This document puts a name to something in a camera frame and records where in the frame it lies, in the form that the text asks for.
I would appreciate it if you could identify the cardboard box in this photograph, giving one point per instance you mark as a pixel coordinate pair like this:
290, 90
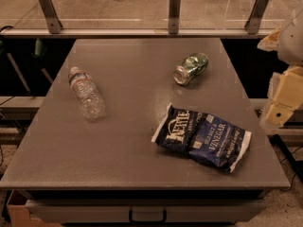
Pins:
19, 216

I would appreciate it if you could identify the green soda can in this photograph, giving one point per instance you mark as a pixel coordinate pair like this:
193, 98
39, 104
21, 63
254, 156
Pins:
190, 68

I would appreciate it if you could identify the left metal rail bracket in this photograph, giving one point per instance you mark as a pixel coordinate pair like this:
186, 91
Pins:
52, 21

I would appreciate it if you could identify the right metal rail bracket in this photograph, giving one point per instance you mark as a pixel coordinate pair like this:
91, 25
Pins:
254, 21

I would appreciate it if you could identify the blue Kettle chips bag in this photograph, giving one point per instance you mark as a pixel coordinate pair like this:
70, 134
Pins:
203, 137

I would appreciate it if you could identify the middle metal rail bracket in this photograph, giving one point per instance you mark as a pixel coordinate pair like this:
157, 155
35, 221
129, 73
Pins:
174, 16

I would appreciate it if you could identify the clear plastic water bottle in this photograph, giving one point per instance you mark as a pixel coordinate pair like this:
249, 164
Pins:
92, 105

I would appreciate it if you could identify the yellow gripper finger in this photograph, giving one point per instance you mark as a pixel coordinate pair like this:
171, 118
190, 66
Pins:
284, 97
270, 42

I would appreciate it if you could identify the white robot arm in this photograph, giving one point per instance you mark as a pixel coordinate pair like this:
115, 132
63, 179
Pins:
290, 42

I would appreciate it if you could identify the grey table drawer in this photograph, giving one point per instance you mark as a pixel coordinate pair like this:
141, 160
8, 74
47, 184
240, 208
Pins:
145, 212

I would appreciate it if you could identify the metal rail bracket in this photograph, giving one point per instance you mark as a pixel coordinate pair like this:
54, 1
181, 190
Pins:
52, 21
254, 21
174, 16

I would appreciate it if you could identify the metal guard rail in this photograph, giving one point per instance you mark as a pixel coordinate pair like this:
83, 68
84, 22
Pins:
132, 33

